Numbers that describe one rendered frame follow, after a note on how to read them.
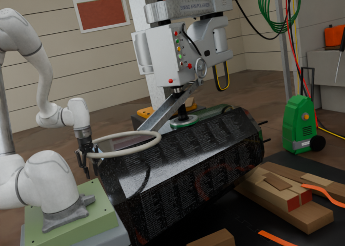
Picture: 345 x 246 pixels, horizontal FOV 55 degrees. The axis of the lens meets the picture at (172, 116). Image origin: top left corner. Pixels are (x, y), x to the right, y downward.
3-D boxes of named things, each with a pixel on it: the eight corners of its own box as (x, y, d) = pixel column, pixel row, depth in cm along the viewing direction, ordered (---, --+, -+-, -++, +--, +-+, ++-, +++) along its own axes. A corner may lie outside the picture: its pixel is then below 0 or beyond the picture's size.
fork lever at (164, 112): (185, 83, 265) (183, 78, 263) (205, 82, 253) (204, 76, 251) (135, 135, 220) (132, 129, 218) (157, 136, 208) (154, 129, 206)
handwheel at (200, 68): (198, 76, 250) (194, 57, 247) (209, 75, 244) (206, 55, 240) (187, 81, 239) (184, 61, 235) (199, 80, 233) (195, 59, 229)
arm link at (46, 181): (72, 210, 125) (52, 159, 118) (28, 218, 127) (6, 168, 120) (85, 187, 140) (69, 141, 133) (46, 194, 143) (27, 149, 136)
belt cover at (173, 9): (209, 19, 300) (206, 0, 296) (234, 13, 284) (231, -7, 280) (139, 32, 228) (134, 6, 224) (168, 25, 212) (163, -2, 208)
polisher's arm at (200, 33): (216, 71, 305) (207, 17, 293) (238, 69, 290) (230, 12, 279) (169, 92, 250) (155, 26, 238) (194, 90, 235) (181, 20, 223)
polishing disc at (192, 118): (198, 121, 236) (198, 120, 236) (169, 127, 237) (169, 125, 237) (196, 114, 256) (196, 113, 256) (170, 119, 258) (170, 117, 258)
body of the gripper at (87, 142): (79, 139, 173) (82, 156, 175) (94, 134, 178) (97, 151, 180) (73, 137, 179) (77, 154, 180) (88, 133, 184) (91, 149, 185)
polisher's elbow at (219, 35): (203, 55, 283) (198, 32, 279) (211, 52, 299) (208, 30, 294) (223, 52, 273) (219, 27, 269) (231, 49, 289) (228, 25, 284)
